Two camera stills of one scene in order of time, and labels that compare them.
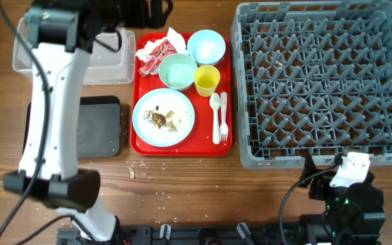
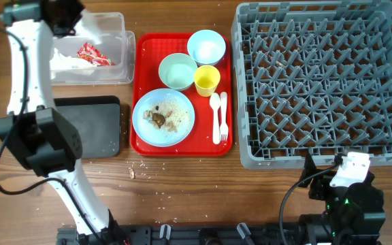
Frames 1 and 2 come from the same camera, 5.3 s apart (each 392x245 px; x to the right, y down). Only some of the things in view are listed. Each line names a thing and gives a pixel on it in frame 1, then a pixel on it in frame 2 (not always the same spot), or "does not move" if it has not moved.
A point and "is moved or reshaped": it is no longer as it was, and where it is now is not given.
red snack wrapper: (152, 60) → (91, 55)
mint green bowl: (177, 71) does not move
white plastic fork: (224, 129) does not move
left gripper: (141, 20) → (67, 28)
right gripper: (314, 189) does not move
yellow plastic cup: (206, 79) does not move
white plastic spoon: (215, 102) does not move
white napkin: (174, 39) is moved or reshaped
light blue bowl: (206, 47) does not move
